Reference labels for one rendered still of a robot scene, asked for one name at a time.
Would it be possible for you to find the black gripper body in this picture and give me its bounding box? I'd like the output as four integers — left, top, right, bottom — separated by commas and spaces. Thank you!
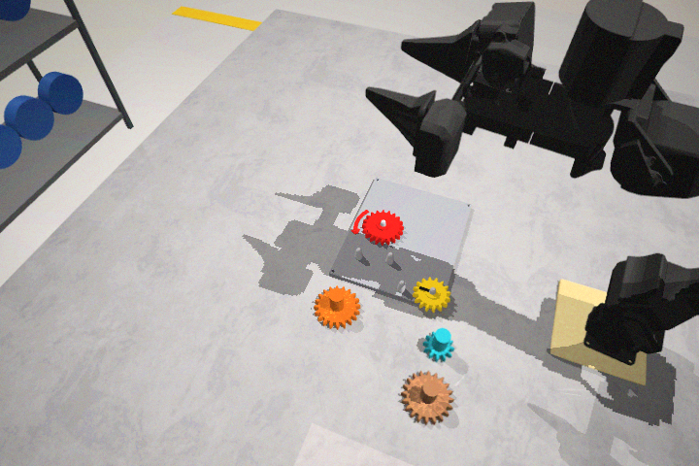
415, 28, 553, 178

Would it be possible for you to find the brown gear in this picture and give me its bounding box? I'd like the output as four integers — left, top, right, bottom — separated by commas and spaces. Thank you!
401, 370, 454, 425

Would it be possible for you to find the red curved arrow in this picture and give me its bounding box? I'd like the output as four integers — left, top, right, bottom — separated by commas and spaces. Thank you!
351, 210, 369, 234

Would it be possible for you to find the red gear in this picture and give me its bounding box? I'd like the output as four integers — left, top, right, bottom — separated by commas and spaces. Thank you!
362, 210, 404, 246

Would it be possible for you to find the yellow gear with black stripe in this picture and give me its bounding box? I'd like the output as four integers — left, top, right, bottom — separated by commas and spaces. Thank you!
413, 277, 451, 313

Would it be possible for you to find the orange gear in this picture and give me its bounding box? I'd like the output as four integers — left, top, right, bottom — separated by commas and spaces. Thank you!
314, 286, 360, 330

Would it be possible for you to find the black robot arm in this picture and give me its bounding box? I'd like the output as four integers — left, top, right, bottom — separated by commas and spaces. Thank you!
470, 0, 699, 366

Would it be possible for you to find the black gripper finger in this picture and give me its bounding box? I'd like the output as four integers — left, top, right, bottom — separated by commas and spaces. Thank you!
366, 87, 437, 157
401, 19, 482, 83

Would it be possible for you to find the teal toothed gear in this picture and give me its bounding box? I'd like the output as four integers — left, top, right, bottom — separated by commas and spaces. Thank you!
423, 328, 455, 362

